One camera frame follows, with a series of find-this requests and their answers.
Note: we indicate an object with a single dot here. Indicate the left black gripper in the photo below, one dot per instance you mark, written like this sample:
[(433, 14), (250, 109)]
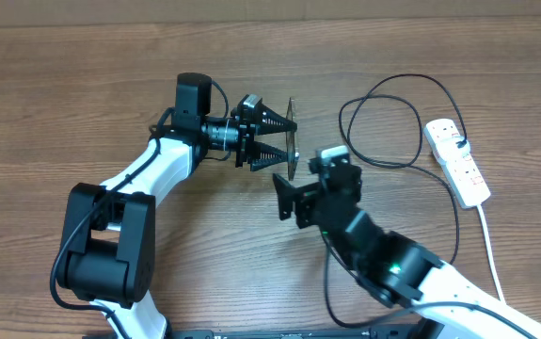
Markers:
[(248, 146)]

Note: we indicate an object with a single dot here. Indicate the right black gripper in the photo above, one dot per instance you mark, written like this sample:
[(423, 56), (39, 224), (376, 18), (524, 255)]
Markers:
[(306, 196)]

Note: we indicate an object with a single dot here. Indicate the black Galaxy phone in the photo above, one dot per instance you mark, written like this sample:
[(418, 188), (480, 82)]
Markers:
[(292, 141)]

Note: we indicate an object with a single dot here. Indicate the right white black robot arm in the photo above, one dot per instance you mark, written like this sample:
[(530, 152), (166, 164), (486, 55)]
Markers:
[(392, 268)]

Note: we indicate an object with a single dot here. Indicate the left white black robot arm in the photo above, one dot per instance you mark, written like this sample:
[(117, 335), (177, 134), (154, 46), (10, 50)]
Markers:
[(106, 257)]

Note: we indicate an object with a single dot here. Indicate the white charger plug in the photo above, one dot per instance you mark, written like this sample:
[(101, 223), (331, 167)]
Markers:
[(448, 150)]

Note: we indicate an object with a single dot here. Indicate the white power strip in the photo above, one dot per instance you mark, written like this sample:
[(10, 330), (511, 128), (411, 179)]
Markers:
[(463, 175)]

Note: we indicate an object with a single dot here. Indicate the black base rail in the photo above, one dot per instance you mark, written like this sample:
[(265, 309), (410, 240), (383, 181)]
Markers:
[(390, 331)]

